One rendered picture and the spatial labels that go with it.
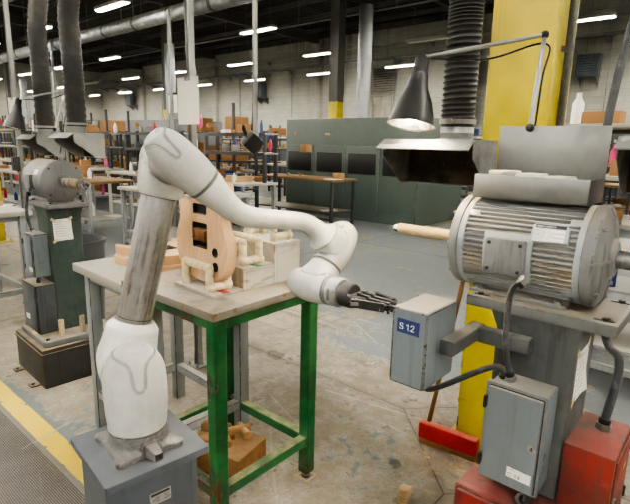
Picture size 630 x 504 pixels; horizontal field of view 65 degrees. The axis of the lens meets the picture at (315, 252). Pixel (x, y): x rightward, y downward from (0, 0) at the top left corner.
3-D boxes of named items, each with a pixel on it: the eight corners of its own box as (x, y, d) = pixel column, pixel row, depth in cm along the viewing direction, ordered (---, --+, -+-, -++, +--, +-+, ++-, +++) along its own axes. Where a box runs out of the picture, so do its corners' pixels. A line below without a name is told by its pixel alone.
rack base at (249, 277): (274, 284, 209) (275, 262, 207) (243, 291, 197) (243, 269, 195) (234, 272, 227) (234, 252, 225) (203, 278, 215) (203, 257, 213)
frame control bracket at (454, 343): (484, 337, 136) (485, 323, 136) (453, 358, 122) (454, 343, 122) (470, 333, 139) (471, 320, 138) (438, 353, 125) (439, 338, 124)
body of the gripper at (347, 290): (351, 302, 153) (377, 309, 147) (334, 308, 147) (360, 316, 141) (352, 278, 152) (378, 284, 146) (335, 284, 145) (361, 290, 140)
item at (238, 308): (318, 441, 229) (322, 282, 213) (216, 507, 186) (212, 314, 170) (230, 395, 268) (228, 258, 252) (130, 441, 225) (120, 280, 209)
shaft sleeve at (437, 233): (454, 239, 150) (454, 228, 149) (449, 242, 147) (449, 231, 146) (402, 231, 161) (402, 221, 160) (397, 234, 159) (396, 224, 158)
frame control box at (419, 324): (509, 402, 129) (520, 307, 124) (475, 437, 114) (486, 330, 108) (425, 373, 145) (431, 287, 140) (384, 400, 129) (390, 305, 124)
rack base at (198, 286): (244, 291, 197) (244, 288, 197) (212, 299, 187) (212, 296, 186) (204, 278, 216) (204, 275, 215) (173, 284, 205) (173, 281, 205)
